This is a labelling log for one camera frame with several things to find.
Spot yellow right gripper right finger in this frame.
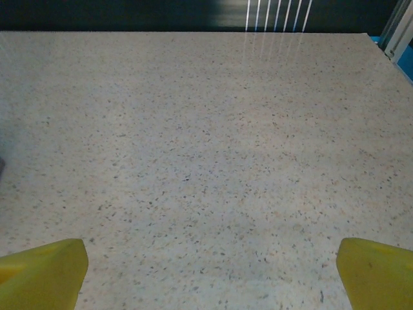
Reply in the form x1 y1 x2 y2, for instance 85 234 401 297
336 237 413 310

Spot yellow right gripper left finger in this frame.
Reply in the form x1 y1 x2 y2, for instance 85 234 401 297
0 238 90 310

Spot aluminium right frame post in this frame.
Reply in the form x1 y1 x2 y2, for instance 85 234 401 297
380 0 413 61

